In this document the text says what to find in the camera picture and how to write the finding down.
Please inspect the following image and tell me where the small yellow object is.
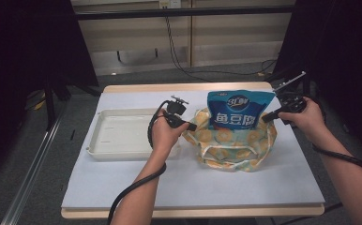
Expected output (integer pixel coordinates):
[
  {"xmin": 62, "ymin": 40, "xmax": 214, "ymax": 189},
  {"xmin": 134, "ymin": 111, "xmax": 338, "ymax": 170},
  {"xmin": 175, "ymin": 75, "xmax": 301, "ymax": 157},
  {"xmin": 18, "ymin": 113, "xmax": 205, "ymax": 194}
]
[{"xmin": 33, "ymin": 98, "xmax": 47, "ymax": 111}]

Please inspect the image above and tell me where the beige panelled cabinet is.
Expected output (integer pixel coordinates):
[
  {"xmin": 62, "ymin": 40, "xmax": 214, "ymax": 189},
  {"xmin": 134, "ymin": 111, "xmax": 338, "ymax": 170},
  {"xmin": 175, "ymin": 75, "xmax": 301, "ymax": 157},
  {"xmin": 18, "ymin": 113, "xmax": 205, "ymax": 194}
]
[{"xmin": 70, "ymin": 0, "xmax": 295, "ymax": 77}]

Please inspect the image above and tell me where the person's left hand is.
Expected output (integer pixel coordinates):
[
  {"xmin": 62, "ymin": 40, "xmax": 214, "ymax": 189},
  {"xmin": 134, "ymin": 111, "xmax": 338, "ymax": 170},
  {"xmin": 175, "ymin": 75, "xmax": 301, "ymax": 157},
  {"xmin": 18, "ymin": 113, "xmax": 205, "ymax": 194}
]
[{"xmin": 150, "ymin": 109, "xmax": 189, "ymax": 155}]

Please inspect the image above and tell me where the person's right hand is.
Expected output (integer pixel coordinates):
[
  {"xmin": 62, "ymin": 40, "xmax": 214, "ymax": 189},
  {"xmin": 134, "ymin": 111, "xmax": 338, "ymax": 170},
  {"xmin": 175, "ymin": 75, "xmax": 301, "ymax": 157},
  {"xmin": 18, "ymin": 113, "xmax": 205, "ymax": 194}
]
[{"xmin": 277, "ymin": 96, "xmax": 327, "ymax": 143}]

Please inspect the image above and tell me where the white plastic tray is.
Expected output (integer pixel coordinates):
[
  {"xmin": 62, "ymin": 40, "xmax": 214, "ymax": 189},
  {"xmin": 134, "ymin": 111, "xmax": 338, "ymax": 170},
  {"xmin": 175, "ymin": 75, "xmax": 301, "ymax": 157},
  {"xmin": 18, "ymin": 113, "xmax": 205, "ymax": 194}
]
[{"xmin": 85, "ymin": 107, "xmax": 182, "ymax": 162}]

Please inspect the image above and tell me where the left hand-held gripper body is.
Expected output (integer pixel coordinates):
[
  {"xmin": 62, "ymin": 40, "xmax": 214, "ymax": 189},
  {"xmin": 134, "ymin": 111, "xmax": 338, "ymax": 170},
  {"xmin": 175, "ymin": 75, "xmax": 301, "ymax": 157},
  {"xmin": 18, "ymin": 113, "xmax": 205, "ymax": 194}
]
[{"xmin": 163, "ymin": 96, "xmax": 189, "ymax": 129}]

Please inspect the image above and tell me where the white wall socket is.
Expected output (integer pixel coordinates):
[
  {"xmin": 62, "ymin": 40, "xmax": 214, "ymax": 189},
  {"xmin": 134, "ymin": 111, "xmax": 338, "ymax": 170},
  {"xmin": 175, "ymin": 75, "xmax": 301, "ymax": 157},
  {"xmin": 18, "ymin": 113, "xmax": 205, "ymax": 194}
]
[{"xmin": 158, "ymin": 0, "xmax": 182, "ymax": 9}]

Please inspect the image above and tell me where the black curtain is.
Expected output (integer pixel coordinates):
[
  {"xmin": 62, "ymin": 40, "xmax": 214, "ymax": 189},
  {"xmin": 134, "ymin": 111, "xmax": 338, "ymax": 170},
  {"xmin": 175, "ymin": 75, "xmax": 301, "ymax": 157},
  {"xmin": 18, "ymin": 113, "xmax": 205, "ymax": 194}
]
[
  {"xmin": 0, "ymin": 0, "xmax": 99, "ymax": 186},
  {"xmin": 272, "ymin": 0, "xmax": 362, "ymax": 163}
]

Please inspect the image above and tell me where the black hanging wall cable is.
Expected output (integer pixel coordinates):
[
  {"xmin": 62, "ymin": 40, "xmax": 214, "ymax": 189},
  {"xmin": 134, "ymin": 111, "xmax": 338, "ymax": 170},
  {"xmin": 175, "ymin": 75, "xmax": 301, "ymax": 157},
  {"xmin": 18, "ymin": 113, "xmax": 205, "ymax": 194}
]
[{"xmin": 164, "ymin": 15, "xmax": 279, "ymax": 83}]

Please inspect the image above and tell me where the aluminium floor rail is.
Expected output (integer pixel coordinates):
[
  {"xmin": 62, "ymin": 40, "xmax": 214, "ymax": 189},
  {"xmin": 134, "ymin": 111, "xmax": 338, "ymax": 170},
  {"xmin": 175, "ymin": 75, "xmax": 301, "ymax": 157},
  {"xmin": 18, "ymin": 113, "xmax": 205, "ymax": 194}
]
[{"xmin": 0, "ymin": 101, "xmax": 68, "ymax": 225}]

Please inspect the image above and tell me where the black metal stand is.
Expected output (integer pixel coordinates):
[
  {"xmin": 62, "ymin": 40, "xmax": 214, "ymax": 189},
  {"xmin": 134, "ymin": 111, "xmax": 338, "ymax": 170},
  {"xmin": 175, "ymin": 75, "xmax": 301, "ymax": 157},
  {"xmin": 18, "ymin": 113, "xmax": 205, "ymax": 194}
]
[{"xmin": 42, "ymin": 78, "xmax": 102, "ymax": 132}]

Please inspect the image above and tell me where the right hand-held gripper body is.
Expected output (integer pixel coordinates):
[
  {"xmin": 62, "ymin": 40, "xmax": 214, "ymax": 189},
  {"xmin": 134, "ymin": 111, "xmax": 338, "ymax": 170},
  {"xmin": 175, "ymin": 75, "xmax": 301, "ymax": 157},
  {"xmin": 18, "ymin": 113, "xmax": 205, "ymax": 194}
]
[{"xmin": 272, "ymin": 70, "xmax": 308, "ymax": 114}]

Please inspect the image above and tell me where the pale blue table mat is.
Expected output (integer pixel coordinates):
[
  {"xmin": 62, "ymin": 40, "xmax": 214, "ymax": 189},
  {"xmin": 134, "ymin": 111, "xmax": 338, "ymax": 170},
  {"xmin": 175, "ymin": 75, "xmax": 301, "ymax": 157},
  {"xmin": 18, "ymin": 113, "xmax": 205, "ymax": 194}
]
[{"xmin": 60, "ymin": 89, "xmax": 326, "ymax": 211}]

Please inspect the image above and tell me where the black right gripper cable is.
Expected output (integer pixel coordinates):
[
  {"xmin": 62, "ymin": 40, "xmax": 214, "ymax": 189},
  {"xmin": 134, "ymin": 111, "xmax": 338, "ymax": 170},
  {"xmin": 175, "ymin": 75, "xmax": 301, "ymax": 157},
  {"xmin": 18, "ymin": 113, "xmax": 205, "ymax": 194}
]
[{"xmin": 277, "ymin": 143, "xmax": 362, "ymax": 225}]

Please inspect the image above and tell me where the black horizontal crossbar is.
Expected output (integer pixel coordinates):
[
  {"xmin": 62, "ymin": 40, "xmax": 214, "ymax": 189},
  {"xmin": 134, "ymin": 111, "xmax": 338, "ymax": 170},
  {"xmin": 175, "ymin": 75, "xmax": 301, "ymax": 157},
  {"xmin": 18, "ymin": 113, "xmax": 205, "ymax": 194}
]
[{"xmin": 74, "ymin": 5, "xmax": 295, "ymax": 22}]

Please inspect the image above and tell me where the blue snack packet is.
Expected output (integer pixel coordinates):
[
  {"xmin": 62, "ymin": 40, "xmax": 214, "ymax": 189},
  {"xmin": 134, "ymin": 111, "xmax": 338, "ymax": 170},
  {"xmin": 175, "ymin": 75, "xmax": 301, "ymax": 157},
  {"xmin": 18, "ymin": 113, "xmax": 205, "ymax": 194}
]
[{"xmin": 206, "ymin": 89, "xmax": 277, "ymax": 131}]

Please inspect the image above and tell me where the green orange patterned fabric bag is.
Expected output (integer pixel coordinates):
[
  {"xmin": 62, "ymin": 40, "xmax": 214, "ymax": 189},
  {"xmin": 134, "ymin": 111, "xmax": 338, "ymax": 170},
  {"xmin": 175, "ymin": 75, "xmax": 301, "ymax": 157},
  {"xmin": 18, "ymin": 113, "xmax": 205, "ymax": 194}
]
[{"xmin": 182, "ymin": 107, "xmax": 279, "ymax": 173}]

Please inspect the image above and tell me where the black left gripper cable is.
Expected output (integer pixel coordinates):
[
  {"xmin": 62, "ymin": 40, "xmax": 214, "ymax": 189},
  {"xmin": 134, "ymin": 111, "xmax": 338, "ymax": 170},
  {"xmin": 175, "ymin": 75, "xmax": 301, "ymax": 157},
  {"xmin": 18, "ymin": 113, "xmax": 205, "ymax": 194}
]
[{"xmin": 107, "ymin": 99, "xmax": 173, "ymax": 225}]

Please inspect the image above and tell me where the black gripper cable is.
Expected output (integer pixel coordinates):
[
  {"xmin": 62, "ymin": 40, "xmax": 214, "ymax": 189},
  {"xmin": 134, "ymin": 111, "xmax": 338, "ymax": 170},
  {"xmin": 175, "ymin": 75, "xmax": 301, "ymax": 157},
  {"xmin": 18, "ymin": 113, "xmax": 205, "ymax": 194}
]
[
  {"xmin": 107, "ymin": 99, "xmax": 173, "ymax": 225},
  {"xmin": 277, "ymin": 143, "xmax": 362, "ymax": 225}
]

